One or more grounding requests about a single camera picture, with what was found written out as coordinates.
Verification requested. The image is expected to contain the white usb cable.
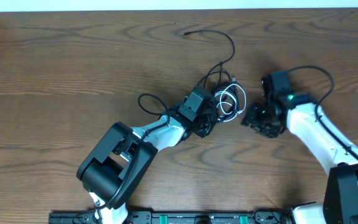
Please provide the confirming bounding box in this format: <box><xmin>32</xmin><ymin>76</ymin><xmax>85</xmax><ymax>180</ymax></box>
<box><xmin>213</xmin><ymin>82</ymin><xmax>247</xmax><ymax>123</ymax></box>

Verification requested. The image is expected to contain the thin black cable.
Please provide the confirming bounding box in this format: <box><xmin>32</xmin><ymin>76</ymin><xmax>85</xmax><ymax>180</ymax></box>
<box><xmin>182</xmin><ymin>29</ymin><xmax>241</xmax><ymax>125</ymax></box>

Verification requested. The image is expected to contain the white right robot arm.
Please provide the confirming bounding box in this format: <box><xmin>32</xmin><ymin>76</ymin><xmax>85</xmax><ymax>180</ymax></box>
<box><xmin>242</xmin><ymin>71</ymin><xmax>358</xmax><ymax>223</ymax></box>

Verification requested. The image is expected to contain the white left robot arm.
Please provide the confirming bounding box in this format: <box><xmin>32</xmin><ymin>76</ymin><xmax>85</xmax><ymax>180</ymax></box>
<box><xmin>76</xmin><ymin>85</ymin><xmax>218</xmax><ymax>223</ymax></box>

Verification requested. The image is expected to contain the left camera black cable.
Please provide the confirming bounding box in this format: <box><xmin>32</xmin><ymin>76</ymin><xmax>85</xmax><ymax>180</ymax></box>
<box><xmin>93</xmin><ymin>93</ymin><xmax>170</xmax><ymax>210</ymax></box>

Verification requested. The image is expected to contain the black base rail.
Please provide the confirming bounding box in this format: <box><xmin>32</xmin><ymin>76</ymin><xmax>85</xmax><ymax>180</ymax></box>
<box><xmin>48</xmin><ymin>210</ymin><xmax>294</xmax><ymax>224</ymax></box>

